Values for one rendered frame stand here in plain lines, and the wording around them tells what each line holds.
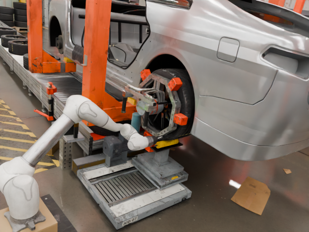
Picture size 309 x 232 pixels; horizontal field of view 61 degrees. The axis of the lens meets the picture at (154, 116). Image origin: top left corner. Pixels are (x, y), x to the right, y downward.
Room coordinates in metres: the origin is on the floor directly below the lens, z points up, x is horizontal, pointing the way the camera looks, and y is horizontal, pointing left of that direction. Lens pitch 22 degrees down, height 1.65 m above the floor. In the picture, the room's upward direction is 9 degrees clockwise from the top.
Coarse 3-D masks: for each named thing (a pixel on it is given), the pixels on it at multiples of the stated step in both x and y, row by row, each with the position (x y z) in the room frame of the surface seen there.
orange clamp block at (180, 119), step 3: (177, 114) 2.03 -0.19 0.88; (180, 114) 2.04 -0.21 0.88; (174, 117) 2.02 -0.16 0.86; (177, 117) 1.99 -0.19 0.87; (180, 117) 1.97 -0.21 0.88; (183, 117) 1.98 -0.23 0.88; (186, 117) 2.00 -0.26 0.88; (174, 120) 2.02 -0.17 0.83; (177, 120) 1.99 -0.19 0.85; (180, 120) 1.97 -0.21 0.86; (183, 120) 1.98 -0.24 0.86; (186, 120) 2.00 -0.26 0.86; (177, 123) 1.99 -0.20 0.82; (180, 123) 1.96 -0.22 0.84; (183, 123) 1.99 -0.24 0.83; (186, 123) 2.01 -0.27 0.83
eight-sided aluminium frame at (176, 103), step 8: (144, 80) 2.38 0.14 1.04; (152, 80) 2.36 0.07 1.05; (160, 80) 2.21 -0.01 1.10; (168, 80) 2.17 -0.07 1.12; (168, 88) 2.12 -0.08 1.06; (176, 96) 2.10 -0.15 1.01; (136, 104) 2.43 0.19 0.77; (176, 104) 2.04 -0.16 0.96; (176, 112) 2.07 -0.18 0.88; (152, 128) 2.28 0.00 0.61; (168, 128) 2.05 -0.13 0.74; (176, 128) 2.07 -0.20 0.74
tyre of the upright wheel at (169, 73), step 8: (152, 72) 2.44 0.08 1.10; (160, 72) 2.35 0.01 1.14; (168, 72) 2.27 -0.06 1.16; (176, 72) 2.28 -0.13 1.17; (184, 72) 2.34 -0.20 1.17; (184, 80) 2.21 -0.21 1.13; (184, 88) 2.13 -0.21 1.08; (192, 88) 2.18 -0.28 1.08; (184, 96) 2.09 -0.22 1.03; (192, 96) 2.13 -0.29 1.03; (184, 104) 2.07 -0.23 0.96; (192, 104) 2.10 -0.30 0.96; (184, 112) 2.06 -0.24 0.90; (192, 112) 2.09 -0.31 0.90; (192, 120) 2.10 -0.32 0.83; (184, 128) 2.07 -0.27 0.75; (176, 136) 2.10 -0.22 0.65; (184, 136) 2.21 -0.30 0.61
